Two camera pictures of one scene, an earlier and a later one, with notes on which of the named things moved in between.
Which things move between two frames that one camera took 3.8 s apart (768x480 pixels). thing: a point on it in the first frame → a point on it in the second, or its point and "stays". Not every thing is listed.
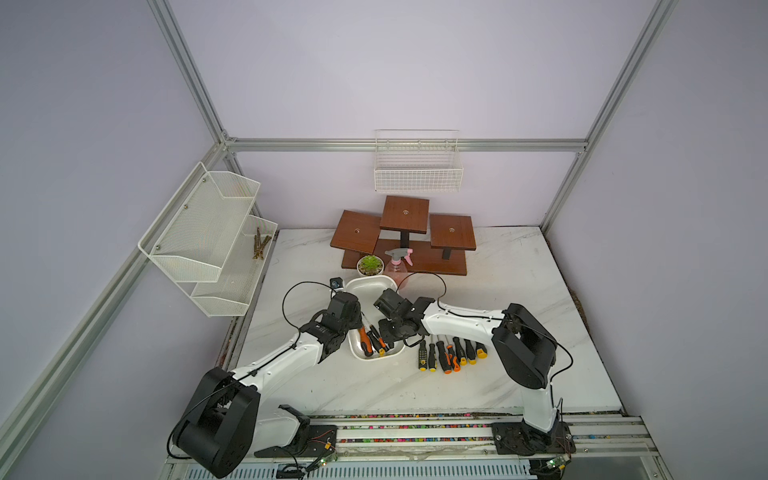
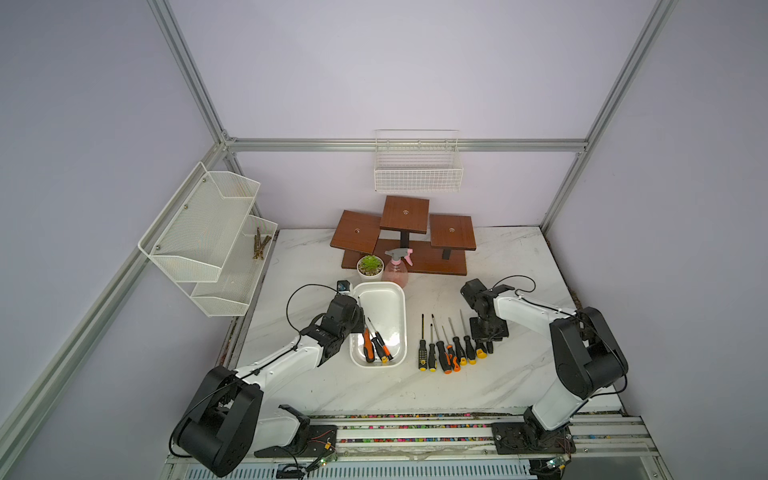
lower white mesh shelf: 239,273 stays
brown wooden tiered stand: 439,243 stays
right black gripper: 387,333 → 475,333
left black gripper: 356,321 stays
